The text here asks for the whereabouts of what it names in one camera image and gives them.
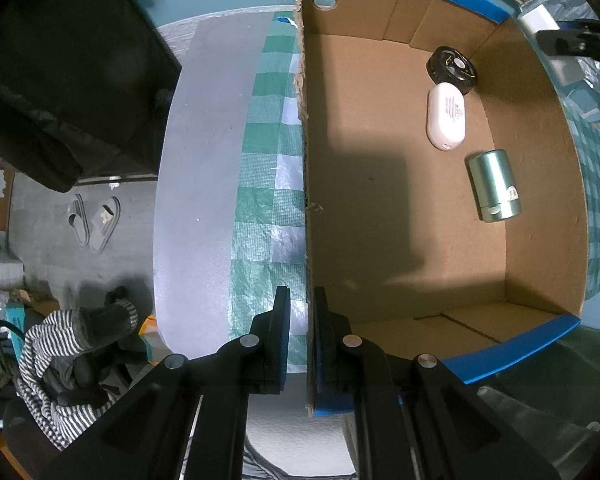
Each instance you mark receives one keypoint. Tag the black hanging cloth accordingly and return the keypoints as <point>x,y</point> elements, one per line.
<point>55,85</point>

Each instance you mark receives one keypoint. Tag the white oval case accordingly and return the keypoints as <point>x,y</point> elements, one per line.
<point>445,120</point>

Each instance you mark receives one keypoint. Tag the green checkered tablecloth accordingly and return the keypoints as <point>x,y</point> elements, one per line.
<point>265,210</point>

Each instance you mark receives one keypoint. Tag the orange packet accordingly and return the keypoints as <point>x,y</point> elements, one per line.
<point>149,325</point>

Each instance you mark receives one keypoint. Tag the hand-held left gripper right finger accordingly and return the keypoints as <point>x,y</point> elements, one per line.
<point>321,355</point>

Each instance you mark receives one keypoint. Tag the translucent green plastic sheet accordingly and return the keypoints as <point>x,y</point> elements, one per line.
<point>540,410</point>

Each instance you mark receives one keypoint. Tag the small teal box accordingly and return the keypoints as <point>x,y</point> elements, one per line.
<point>156,347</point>

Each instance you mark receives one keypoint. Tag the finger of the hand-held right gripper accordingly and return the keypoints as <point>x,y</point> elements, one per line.
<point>565,42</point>

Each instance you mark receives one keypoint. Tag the white foam box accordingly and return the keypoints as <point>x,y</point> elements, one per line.
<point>0,270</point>

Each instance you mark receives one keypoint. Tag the teal metal cylinder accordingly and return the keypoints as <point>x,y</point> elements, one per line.
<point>492,185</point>

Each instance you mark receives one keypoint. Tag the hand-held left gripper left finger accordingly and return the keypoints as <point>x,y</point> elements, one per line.
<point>281,350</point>

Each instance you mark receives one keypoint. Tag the blue cardboard box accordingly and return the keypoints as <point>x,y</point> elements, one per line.
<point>380,210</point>

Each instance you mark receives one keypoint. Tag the striped grey white cloth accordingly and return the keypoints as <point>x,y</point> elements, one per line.
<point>40,340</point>

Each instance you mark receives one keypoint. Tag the teal carton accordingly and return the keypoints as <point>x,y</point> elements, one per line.
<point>20,322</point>

